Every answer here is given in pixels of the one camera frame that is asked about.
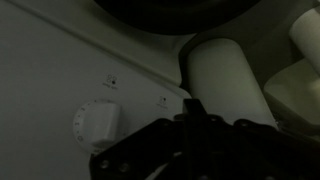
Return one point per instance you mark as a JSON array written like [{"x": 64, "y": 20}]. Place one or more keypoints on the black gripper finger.
[{"x": 193, "y": 110}]

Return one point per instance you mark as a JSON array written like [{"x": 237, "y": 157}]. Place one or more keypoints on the far left stove knob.
[{"x": 95, "y": 125}]

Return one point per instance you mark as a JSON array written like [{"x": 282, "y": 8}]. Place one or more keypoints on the white electric stove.
[{"x": 57, "y": 55}]

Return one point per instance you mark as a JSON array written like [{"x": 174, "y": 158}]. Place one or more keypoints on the white paper towel roll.
[{"x": 220, "y": 77}]

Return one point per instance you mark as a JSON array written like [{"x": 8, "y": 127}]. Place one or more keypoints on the white utensil holder crock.
[{"x": 305, "y": 33}]

